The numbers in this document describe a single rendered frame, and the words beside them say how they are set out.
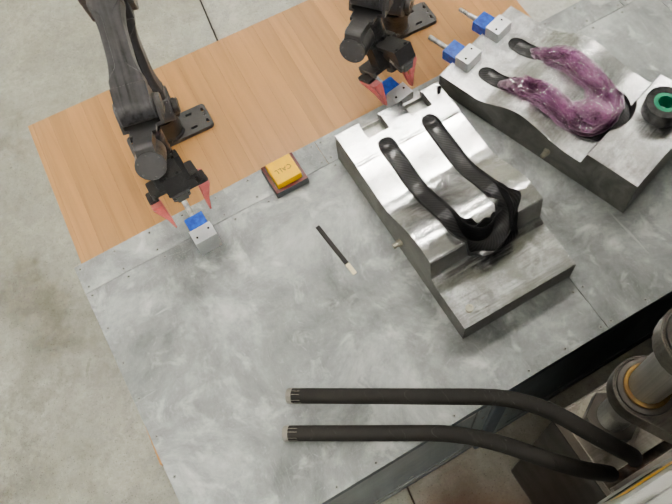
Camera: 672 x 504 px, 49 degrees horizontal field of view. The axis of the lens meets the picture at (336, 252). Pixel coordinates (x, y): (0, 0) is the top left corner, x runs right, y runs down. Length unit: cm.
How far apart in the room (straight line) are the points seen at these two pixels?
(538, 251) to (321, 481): 61
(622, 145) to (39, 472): 187
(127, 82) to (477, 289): 76
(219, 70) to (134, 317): 65
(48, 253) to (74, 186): 94
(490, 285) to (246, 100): 74
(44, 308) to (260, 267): 121
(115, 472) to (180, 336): 91
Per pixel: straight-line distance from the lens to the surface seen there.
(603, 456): 151
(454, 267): 149
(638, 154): 162
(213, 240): 160
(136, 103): 141
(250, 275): 159
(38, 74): 319
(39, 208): 284
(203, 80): 188
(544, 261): 152
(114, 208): 175
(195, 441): 151
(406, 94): 172
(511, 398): 136
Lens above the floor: 223
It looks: 65 degrees down
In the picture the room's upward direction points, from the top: 11 degrees counter-clockwise
